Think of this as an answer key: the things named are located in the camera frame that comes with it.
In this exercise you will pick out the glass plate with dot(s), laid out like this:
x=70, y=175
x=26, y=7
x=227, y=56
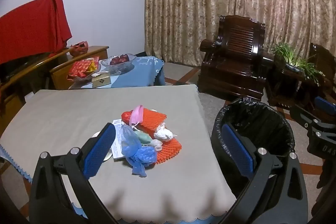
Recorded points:
x=84, y=79

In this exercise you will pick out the black lined trash bin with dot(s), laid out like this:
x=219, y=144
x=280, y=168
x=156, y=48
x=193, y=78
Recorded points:
x=228, y=113

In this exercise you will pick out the pink plastic bag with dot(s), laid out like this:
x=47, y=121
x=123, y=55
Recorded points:
x=137, y=115

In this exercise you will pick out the white knotted plastic bag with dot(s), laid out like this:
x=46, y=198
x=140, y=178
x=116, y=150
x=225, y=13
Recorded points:
x=162, y=133

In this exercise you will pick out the red dotted snack packet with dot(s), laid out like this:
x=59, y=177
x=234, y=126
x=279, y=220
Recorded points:
x=78, y=66

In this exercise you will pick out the grey floor rug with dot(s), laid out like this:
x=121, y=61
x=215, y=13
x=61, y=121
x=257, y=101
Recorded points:
x=207, y=108

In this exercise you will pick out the green rubber glove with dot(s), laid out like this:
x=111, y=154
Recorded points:
x=143, y=138

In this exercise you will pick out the beige patterned curtain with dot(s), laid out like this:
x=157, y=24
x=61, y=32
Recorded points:
x=210, y=3

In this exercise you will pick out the blue plastic bag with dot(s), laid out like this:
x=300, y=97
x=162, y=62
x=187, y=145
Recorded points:
x=131, y=142

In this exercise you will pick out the red plastic bag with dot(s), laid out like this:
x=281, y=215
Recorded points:
x=127, y=116

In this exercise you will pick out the white paper card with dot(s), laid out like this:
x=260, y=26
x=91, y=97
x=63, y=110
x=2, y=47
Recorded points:
x=116, y=150

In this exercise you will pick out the green potted plant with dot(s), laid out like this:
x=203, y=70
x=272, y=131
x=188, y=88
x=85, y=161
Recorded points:
x=288, y=54

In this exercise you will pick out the red cloth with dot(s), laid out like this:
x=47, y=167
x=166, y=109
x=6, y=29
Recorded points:
x=31, y=27

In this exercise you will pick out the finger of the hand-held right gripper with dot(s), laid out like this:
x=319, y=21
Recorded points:
x=324, y=104
x=302, y=116

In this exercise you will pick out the red apple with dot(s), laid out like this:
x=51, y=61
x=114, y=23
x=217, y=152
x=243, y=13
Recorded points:
x=115, y=60
x=124, y=58

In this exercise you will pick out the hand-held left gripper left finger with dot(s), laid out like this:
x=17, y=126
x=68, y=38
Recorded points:
x=101, y=150

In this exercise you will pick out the gold tissue box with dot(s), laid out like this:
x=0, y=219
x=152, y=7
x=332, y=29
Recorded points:
x=101, y=81

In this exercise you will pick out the dark wooden armchair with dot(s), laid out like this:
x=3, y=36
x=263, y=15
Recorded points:
x=236, y=40
x=319, y=53

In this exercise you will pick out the small red packet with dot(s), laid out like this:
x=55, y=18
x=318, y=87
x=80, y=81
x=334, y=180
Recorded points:
x=90, y=59

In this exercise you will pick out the red gift bag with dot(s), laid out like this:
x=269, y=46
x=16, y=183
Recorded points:
x=78, y=48

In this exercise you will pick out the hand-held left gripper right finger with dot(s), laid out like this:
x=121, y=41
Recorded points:
x=236, y=148

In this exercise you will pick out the dark wooden side table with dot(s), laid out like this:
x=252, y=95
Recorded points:
x=283, y=87

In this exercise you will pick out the black television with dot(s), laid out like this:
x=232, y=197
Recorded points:
x=13, y=69

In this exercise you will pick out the blue coffee table cloth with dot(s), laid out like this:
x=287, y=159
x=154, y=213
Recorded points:
x=141, y=71

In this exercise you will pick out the glass fruit bowl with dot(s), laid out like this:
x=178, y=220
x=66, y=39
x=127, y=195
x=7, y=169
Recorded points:
x=118, y=69

